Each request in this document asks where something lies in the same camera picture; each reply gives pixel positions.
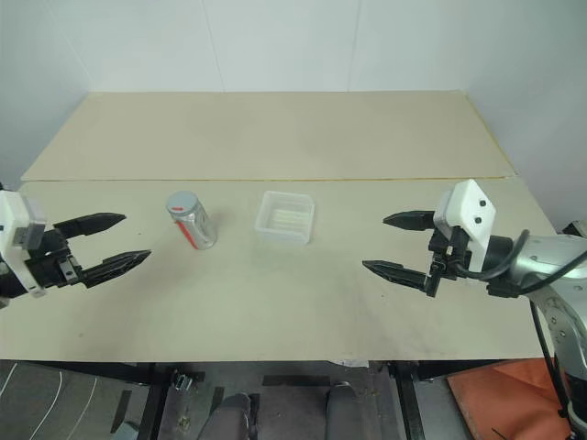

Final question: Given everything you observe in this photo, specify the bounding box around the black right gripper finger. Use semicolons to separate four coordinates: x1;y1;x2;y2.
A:
361;259;432;293
382;210;436;233

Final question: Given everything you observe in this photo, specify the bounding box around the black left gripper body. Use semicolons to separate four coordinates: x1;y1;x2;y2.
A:
23;227;87;291

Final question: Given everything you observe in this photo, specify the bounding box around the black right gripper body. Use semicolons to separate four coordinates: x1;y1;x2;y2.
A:
426;225;474;299

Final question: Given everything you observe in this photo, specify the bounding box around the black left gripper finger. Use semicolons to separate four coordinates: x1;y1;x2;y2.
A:
81;249;153;291
52;212;127;240

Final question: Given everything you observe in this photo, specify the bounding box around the clear plastic jar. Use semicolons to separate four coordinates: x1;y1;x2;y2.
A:
166;196;218;252

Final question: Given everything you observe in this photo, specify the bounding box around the clear plastic square container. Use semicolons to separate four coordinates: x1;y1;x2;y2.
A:
254;190;318;247

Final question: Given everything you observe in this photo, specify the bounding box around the orange cloth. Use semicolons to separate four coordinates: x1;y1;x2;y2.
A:
446;358;575;440

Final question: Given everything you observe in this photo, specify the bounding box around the dark grey rounded shape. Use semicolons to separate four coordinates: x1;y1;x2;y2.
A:
324;381;358;440
195;392;260;440

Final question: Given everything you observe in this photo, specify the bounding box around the grey rounded floor object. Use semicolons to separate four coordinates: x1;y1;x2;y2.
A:
111;421;139;440

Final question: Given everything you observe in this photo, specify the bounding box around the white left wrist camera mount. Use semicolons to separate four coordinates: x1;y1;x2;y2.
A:
0;189;49;300

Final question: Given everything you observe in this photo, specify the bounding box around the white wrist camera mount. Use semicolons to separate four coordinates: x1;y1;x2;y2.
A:
432;179;499;277
0;189;49;300

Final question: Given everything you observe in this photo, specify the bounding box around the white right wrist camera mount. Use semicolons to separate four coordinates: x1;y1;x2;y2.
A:
432;179;499;277

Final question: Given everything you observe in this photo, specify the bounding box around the thick black wrist cable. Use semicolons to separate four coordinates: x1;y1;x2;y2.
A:
456;228;531;281

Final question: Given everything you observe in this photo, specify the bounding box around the thin white floor cable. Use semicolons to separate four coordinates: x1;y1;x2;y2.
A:
0;365;98;440

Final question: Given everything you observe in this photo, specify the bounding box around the black metal table frame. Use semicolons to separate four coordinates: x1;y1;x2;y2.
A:
0;359;519;440

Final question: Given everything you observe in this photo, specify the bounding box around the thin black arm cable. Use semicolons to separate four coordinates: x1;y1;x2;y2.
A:
529;300;570;421

